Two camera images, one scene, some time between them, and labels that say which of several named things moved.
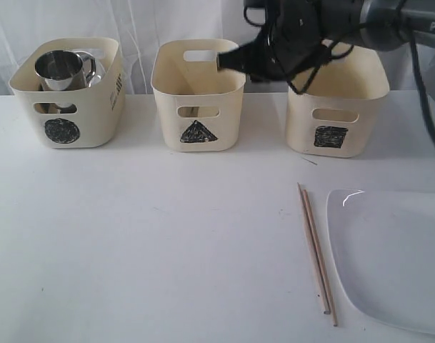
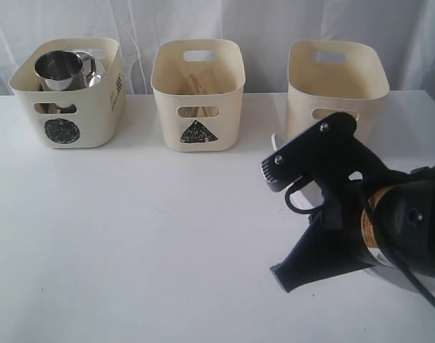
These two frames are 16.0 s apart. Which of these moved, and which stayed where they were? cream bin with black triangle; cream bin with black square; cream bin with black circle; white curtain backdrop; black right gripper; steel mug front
Moved: black right gripper
Stayed: steel mug front; cream bin with black square; white curtain backdrop; cream bin with black triangle; cream bin with black circle
